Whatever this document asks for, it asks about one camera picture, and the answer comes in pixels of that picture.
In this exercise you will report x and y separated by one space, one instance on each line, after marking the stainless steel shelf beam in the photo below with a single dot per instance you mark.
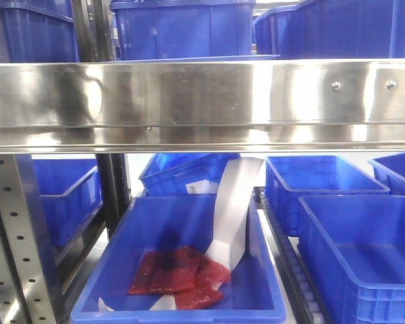
256 106

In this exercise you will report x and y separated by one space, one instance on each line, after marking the dark vertical shelf posts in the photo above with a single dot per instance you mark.
93 26

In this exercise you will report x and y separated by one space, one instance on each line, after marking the lower tilted rear blue bin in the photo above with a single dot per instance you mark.
184 173

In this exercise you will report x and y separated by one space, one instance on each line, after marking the white paper strip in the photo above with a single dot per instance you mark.
232 201

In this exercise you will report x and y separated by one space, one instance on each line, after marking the lower right rear blue bin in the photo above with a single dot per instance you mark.
290 177

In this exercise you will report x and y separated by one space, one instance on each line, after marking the lower left blue bin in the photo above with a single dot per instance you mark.
70 191

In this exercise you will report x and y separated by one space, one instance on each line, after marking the upper middle blue bin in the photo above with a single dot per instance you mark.
176 29

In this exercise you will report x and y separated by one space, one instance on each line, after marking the upper right blue bin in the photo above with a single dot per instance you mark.
333 30

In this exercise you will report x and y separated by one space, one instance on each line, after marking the lower right front blue bin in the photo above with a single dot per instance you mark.
354 249

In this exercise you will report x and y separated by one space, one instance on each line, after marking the lower far right blue bin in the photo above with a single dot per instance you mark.
390 171

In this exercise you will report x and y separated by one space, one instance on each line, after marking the upper left blue bin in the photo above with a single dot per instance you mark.
39 31

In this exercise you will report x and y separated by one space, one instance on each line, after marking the perforated steel shelf post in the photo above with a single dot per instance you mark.
30 291

